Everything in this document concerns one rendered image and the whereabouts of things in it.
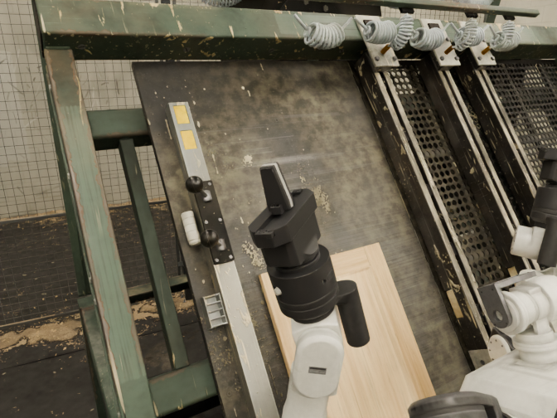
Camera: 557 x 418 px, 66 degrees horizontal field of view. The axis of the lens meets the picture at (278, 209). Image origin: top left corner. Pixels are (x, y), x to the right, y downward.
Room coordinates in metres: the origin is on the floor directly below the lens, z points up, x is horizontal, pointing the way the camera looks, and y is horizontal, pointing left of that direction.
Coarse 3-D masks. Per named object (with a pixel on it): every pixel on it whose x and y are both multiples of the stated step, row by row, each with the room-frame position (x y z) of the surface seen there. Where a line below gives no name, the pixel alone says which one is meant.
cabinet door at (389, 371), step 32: (352, 256) 1.05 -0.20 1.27; (384, 288) 1.03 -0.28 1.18; (288, 320) 0.88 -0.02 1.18; (384, 320) 0.97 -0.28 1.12; (288, 352) 0.83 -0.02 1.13; (352, 352) 0.89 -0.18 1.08; (384, 352) 0.92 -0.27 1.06; (416, 352) 0.95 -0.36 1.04; (352, 384) 0.84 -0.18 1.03; (384, 384) 0.86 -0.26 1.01; (416, 384) 0.89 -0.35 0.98; (352, 416) 0.79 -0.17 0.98; (384, 416) 0.82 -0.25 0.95
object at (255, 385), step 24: (168, 120) 1.10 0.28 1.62; (192, 120) 1.09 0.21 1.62; (192, 168) 1.01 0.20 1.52; (216, 288) 0.86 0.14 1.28; (240, 288) 0.86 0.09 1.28; (240, 312) 0.83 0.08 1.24; (240, 336) 0.80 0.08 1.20; (240, 360) 0.76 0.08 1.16; (264, 384) 0.75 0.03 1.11; (264, 408) 0.72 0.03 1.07
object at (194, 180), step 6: (186, 180) 0.87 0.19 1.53; (192, 180) 0.86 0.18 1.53; (198, 180) 0.87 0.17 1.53; (186, 186) 0.86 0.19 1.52; (192, 186) 0.86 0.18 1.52; (198, 186) 0.86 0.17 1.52; (192, 192) 0.86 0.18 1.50; (198, 192) 0.87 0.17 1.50; (204, 192) 0.93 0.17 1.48; (210, 192) 0.97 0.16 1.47; (204, 198) 0.95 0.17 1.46; (210, 198) 0.95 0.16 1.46
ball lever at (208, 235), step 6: (204, 234) 0.80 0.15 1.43; (210, 234) 0.80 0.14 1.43; (216, 234) 0.81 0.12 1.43; (204, 240) 0.80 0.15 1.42; (210, 240) 0.79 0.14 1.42; (216, 240) 0.80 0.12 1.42; (222, 240) 0.90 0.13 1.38; (210, 246) 0.80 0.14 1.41; (216, 246) 0.89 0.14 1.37; (222, 246) 0.89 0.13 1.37
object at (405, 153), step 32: (384, 64) 1.42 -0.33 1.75; (384, 96) 1.39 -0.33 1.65; (384, 128) 1.38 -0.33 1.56; (416, 160) 1.30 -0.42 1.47; (416, 192) 1.24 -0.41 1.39; (448, 224) 1.18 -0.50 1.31; (448, 256) 1.12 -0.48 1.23; (448, 288) 1.10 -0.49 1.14; (480, 320) 1.02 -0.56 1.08; (480, 352) 0.99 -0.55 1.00
